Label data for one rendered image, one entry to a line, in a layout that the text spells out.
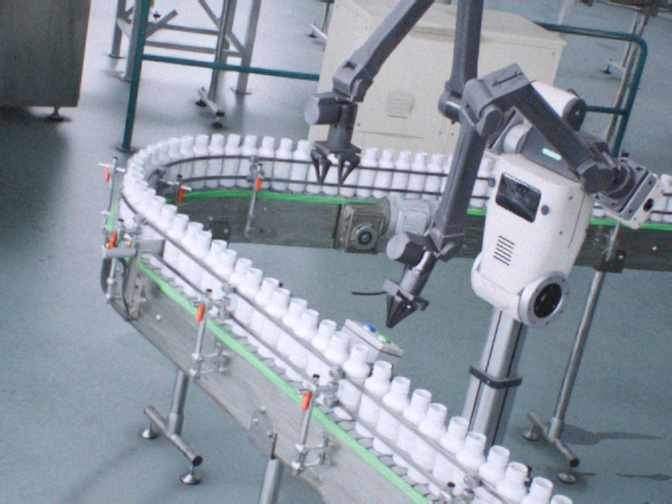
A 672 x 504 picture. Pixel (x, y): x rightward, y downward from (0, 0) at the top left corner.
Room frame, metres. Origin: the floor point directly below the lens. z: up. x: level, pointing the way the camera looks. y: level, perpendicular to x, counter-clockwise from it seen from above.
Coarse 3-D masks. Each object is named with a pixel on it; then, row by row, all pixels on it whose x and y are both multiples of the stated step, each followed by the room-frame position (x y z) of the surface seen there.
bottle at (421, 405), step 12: (420, 396) 2.49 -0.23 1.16; (408, 408) 2.50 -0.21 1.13; (420, 408) 2.48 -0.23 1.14; (408, 420) 2.48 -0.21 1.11; (420, 420) 2.47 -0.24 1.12; (408, 432) 2.48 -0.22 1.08; (396, 444) 2.50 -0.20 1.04; (408, 444) 2.47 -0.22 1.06; (396, 456) 2.49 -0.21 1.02; (408, 456) 2.47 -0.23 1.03
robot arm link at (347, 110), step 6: (342, 102) 3.05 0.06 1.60; (348, 102) 3.06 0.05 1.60; (354, 102) 3.07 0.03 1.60; (342, 108) 3.04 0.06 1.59; (348, 108) 3.04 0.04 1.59; (354, 108) 3.04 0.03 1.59; (342, 114) 3.04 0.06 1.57; (348, 114) 3.04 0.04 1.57; (354, 114) 3.05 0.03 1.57; (342, 120) 3.03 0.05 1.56; (348, 120) 3.04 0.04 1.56; (354, 120) 3.05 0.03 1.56; (348, 126) 3.04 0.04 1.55
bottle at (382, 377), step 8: (376, 368) 2.59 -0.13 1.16; (384, 368) 2.59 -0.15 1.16; (376, 376) 2.58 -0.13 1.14; (384, 376) 2.58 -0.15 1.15; (368, 384) 2.58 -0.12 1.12; (376, 384) 2.58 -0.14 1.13; (384, 384) 2.58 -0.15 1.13; (376, 392) 2.57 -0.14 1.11; (384, 392) 2.57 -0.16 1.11; (368, 400) 2.58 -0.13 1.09; (360, 408) 2.59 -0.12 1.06; (368, 408) 2.57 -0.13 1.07; (376, 408) 2.57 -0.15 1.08; (360, 416) 2.58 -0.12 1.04; (368, 416) 2.57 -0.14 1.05; (376, 416) 2.57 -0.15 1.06; (360, 424) 2.58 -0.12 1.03; (376, 424) 2.57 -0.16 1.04; (360, 432) 2.58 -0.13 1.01; (368, 432) 2.57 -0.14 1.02
